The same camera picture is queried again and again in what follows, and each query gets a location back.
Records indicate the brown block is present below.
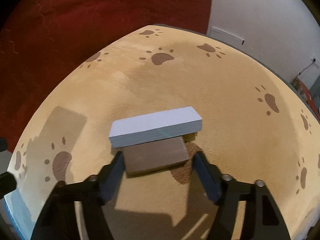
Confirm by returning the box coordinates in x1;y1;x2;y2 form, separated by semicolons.
123;137;189;176

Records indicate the red curtain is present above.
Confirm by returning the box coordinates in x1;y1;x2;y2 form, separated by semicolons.
1;0;212;151

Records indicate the red patterned bag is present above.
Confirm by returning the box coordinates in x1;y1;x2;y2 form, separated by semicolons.
291;77;319;121

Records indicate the long white block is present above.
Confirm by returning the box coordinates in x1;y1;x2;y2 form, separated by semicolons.
109;106;202;148

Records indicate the black power cable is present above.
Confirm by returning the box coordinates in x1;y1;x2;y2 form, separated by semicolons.
295;59;316;82

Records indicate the wall power socket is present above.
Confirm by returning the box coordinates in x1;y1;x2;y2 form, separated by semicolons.
311;54;320;69

